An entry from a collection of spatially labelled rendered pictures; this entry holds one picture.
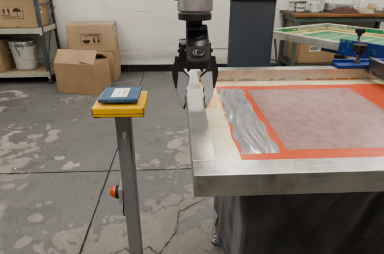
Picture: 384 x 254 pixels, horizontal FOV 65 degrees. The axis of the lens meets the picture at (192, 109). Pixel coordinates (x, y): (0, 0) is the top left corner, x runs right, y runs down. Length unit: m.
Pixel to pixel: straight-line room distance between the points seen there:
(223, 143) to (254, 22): 0.71
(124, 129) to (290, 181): 0.51
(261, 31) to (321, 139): 0.66
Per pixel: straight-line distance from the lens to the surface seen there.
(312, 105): 0.82
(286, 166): 0.47
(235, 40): 1.22
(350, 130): 0.71
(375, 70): 1.08
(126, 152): 0.88
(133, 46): 4.57
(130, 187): 0.95
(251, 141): 0.59
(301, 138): 0.64
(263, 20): 1.21
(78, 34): 4.21
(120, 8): 4.53
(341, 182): 0.50
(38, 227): 1.97
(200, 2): 0.63
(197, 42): 0.62
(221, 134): 0.62
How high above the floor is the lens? 1.24
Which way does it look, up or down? 23 degrees down
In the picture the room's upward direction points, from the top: straight up
